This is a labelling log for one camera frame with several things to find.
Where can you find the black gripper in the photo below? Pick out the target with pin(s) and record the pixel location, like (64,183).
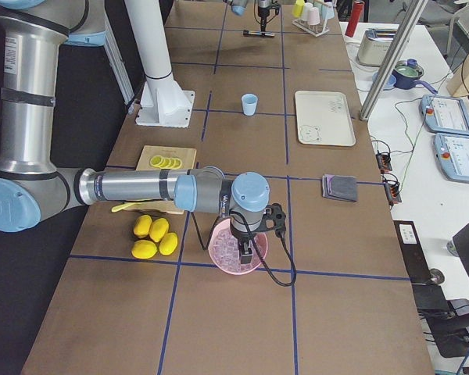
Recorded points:
(263,5)
(242,238)

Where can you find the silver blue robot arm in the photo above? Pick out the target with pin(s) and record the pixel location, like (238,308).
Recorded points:
(238,7)
(87,122)

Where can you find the pink bowl of ice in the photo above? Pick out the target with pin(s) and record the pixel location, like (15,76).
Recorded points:
(223,250)

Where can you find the yellow-green plastic cup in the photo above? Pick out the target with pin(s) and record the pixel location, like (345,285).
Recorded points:
(297,9)

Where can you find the white plastic cup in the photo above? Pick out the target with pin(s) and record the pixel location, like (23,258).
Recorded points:
(304,16)

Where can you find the pink plastic cup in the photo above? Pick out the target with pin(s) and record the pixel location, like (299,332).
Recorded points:
(314,17)

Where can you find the blue plastic cup on rack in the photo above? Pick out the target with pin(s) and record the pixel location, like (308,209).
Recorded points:
(327,11)

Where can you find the light blue plastic cup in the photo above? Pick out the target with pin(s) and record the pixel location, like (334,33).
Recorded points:
(249,104)

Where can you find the stainless steel muddler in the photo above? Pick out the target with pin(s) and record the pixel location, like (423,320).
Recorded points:
(257,34)

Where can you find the yellow lemon upper right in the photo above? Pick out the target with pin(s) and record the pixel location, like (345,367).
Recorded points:
(158,229)

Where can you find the red bottle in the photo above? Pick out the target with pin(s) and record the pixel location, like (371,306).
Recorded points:
(356,13)

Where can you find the silver toaster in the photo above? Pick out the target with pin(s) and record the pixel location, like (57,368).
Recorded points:
(374,46)

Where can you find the cream bear serving tray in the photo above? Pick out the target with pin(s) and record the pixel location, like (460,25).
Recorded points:
(323,118)

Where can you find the grey folded cloth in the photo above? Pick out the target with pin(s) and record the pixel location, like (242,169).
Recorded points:
(343,188)

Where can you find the lemon slices row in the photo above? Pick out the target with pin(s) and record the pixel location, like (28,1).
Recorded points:
(165,162)

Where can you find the bamboo cutting board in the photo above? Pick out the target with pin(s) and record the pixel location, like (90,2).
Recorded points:
(187,155)

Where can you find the yellow-green plastic knife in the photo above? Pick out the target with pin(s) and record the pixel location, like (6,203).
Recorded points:
(121,207)

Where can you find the blue pot with lid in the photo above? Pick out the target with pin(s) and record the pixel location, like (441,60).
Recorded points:
(406,75)

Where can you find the lower orange black adapter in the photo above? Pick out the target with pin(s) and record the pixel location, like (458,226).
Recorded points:
(392,188)

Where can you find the orange black adapter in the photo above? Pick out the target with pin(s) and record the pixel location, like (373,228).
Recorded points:
(384,162)
(392,188)

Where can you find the upper orange black adapter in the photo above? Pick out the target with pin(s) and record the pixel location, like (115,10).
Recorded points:
(384,162)

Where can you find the upper teach pendant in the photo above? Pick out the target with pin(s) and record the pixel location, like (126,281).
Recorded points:
(445,114)

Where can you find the teach pendant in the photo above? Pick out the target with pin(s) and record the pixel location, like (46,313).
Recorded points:
(452,152)
(445,114)

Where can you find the lower teach pendant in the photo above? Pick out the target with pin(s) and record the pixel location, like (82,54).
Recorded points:
(452,152)

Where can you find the white wire cup rack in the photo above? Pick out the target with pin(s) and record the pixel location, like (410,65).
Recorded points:
(318,30)

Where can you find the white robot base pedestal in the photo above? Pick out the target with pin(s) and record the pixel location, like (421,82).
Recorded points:
(163,102)

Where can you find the aluminium frame post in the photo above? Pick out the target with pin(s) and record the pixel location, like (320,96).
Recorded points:
(403,33)

